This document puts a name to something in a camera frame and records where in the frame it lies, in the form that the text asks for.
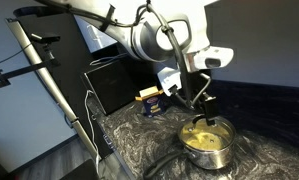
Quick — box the glossy black box appliance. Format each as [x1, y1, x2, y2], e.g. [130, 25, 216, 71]
[81, 58, 157, 116]

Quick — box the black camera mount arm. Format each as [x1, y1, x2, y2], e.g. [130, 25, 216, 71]
[0, 43, 62, 93]

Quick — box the blue Barilla pasta box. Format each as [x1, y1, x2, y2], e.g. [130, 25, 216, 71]
[134, 85, 167, 119]

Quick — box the steel pot with black handle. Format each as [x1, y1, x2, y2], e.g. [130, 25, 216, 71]
[142, 114, 237, 179]

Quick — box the thin black wire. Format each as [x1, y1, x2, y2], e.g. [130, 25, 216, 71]
[0, 42, 33, 70]

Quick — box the thin white cable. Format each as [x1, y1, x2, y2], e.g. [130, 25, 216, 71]
[84, 89, 101, 174]

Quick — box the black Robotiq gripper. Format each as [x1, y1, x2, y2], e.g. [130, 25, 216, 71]
[197, 72, 221, 127]

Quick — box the round glass pot lid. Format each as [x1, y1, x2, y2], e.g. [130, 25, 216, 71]
[179, 114, 235, 152]

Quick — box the black stereo camera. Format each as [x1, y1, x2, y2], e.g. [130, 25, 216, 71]
[30, 33, 62, 45]

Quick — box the white wall cabinet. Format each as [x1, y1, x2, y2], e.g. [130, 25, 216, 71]
[73, 13, 123, 54]

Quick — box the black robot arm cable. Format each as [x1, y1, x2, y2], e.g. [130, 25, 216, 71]
[33, 0, 213, 109]

